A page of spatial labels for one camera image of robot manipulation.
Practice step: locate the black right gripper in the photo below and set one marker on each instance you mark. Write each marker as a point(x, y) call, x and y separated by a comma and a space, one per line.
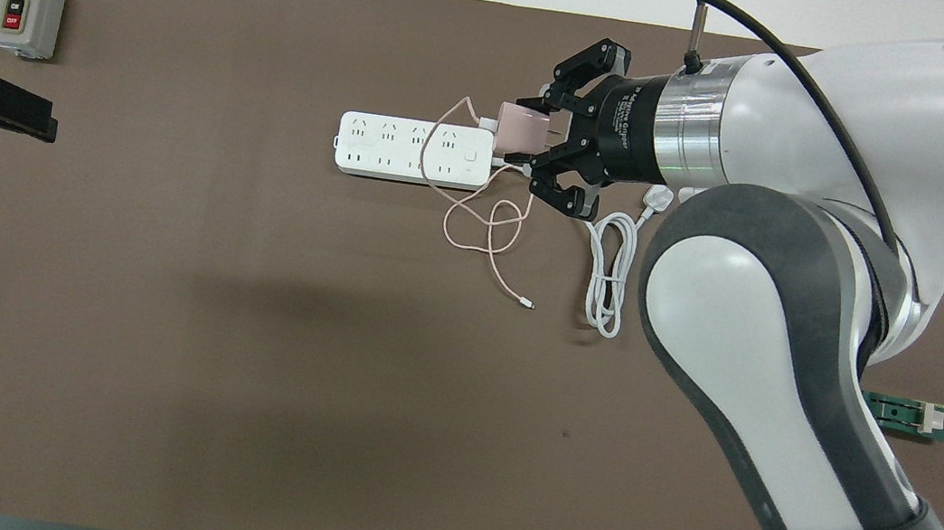
point(622, 130)

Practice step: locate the pink charger adapter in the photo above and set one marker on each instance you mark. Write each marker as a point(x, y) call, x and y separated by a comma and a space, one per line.
point(522, 128)

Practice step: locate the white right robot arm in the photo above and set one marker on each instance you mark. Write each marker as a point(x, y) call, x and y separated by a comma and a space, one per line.
point(790, 343)

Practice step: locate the white power strip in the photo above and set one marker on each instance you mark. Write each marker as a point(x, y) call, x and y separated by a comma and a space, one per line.
point(378, 148)

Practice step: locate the brown table mat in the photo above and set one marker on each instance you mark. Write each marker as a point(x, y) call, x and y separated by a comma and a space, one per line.
point(324, 419)

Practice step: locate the grey on-off switch box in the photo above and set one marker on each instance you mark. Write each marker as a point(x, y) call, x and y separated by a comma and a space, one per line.
point(28, 15)

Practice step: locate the green knife switch yellow base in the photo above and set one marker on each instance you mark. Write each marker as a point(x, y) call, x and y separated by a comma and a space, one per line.
point(917, 418)

